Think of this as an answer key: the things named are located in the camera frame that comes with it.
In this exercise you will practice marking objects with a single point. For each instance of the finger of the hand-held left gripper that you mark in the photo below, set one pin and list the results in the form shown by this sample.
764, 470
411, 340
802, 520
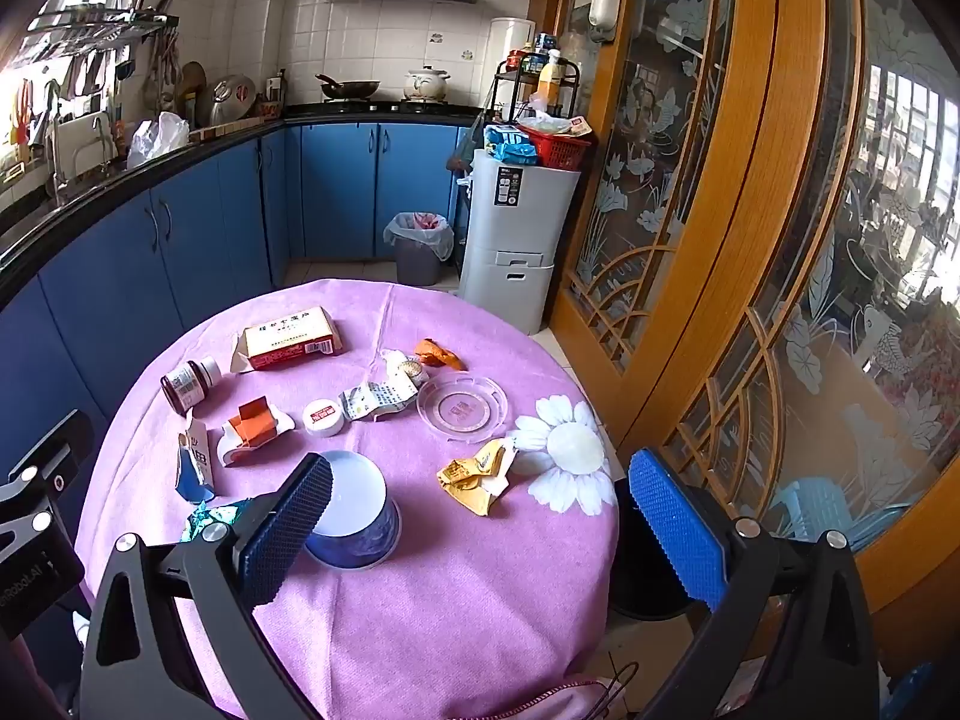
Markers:
64, 450

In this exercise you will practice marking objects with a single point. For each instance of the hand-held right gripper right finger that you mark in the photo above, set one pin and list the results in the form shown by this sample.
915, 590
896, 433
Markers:
675, 532

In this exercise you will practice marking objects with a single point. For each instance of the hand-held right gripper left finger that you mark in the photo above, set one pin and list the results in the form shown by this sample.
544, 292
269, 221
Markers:
289, 532

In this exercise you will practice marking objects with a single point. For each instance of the blue white paper bowl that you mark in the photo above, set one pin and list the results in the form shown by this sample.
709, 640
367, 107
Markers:
360, 510

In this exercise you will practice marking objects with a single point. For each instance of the teal foil wrapper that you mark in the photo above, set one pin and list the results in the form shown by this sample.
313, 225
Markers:
210, 519

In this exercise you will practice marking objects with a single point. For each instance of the orange white small carton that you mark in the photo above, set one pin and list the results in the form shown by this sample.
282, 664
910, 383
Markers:
255, 427

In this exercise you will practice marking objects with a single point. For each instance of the blue white torn carton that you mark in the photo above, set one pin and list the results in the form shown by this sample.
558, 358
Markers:
196, 465

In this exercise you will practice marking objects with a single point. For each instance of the small white round jar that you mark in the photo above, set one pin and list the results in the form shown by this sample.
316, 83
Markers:
324, 418

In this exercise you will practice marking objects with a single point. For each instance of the brown pill bottle white cap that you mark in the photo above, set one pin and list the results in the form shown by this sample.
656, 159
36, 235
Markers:
187, 384

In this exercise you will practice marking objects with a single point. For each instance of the white blister pack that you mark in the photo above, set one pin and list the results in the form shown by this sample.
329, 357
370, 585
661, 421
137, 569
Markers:
375, 399

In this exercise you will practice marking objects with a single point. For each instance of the yellow wrapper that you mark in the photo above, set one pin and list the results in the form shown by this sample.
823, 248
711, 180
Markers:
469, 480

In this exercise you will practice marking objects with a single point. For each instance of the red cream medicine box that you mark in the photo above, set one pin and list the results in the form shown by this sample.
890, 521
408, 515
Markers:
296, 337

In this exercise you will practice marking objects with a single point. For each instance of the white wrapper with gold disc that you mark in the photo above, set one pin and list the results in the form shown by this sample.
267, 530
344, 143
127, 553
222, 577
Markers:
405, 367

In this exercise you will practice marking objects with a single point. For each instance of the clear round plastic lid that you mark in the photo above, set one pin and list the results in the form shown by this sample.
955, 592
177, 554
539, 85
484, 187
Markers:
463, 409

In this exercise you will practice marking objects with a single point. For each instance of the orange wrapper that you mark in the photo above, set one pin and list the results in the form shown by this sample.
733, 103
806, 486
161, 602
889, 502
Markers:
439, 354

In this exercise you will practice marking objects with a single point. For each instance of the person's left forearm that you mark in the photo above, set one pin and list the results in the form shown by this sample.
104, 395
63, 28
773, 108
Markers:
15, 679

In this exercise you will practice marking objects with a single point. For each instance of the light blue plastic stool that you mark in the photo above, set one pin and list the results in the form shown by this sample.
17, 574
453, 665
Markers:
814, 510

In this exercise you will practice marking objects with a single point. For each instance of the pink flower print tablecloth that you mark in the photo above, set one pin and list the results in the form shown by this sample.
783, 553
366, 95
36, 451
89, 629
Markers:
450, 577

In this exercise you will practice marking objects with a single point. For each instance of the blue kitchen cabinets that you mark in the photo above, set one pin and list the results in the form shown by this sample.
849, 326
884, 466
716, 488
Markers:
202, 225

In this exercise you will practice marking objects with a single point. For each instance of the metal faucet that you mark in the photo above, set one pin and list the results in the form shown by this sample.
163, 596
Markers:
75, 154

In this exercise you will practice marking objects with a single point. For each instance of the grey bin with plastic bag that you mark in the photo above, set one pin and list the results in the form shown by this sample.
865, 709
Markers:
416, 247

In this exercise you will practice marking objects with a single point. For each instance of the wooden glass sliding door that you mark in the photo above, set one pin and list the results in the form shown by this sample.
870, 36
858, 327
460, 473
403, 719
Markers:
787, 240

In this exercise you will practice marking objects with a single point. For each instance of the white plastic bag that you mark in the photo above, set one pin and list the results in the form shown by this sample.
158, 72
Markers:
157, 139

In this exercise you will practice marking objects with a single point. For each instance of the grey plastic storage cabinet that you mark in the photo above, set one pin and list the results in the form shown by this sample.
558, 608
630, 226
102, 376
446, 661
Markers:
514, 240

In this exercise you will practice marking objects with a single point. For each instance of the steel pot lid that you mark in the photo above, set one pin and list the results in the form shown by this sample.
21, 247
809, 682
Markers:
229, 101

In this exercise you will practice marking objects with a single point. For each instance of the red plastic basket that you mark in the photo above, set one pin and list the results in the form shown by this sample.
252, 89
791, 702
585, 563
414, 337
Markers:
559, 148

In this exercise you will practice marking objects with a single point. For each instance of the blue snack packet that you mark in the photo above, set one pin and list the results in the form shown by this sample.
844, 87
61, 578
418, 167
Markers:
510, 146

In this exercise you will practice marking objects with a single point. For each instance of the black wok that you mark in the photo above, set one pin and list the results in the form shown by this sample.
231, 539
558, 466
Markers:
349, 88

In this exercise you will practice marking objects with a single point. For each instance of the black metal shelf rack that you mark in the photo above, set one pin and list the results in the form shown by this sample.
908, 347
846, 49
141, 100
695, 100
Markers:
525, 90

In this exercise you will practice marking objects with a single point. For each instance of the white ceramic pot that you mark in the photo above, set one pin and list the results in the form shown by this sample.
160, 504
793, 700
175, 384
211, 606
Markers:
426, 84

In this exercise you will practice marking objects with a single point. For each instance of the yellow bottle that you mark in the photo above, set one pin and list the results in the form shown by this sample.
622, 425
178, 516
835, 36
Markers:
550, 79

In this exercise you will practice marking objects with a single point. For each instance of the white cylindrical water tank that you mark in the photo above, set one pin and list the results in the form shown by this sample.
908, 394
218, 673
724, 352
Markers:
510, 41

